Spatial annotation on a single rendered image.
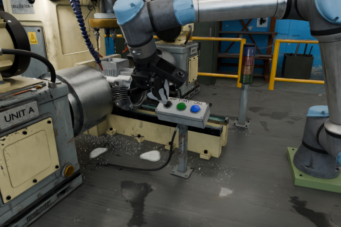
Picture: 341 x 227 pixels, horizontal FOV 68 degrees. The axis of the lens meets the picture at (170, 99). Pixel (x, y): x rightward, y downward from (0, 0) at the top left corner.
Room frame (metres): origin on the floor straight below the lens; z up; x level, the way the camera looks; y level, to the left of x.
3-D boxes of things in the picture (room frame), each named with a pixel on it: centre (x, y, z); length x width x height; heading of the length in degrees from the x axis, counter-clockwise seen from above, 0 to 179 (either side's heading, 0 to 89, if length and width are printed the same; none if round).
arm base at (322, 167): (0.79, -0.53, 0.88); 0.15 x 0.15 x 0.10
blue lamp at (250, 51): (1.21, -0.38, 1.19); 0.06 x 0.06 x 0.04
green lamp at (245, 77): (1.21, -0.38, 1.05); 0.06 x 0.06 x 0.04
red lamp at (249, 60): (1.21, -0.38, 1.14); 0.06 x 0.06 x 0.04
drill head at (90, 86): (0.86, 0.40, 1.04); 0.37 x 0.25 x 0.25; 154
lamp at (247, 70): (1.21, -0.38, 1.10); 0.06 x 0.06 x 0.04
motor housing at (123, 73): (1.18, 0.24, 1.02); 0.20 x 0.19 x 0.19; 64
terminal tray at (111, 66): (1.19, 0.28, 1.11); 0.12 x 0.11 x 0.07; 64
